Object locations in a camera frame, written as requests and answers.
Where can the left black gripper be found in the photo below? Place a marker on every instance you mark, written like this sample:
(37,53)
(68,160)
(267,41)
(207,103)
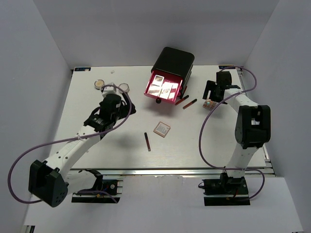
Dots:
(125,108)

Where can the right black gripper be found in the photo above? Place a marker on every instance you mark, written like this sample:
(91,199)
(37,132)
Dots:
(210,86)

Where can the multicolour small palette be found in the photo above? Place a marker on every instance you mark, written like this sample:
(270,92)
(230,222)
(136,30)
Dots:
(209,104)

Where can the square palette label side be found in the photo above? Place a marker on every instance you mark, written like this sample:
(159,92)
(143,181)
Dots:
(162,129)

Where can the pink blush palette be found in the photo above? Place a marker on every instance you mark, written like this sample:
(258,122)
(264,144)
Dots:
(166,90)

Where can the pink drawer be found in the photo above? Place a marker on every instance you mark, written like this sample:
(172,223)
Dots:
(175,80)

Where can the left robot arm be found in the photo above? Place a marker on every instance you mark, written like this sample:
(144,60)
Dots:
(51,180)

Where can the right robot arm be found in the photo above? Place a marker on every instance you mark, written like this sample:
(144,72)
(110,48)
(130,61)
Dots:
(253,125)

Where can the right blue table sticker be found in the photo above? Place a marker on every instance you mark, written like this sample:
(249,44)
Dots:
(223,67)

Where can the blue table sticker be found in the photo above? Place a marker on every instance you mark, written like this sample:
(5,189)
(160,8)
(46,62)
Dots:
(223,67)
(82,69)

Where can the round gold powder compact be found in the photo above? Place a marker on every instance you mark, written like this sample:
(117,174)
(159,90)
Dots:
(99,83)

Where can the black drawer cabinet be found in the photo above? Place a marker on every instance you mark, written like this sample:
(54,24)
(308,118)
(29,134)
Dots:
(176,62)

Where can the dark red lip gloss tube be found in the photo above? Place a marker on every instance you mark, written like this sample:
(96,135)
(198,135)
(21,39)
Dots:
(147,141)

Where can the left blue table sticker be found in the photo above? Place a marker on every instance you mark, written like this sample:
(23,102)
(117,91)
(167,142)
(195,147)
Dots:
(82,69)

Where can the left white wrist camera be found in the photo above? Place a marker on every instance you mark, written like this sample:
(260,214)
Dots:
(108,89)

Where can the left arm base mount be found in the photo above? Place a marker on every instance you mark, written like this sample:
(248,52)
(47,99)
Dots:
(103,190)

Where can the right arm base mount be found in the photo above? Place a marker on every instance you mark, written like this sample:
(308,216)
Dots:
(225,191)

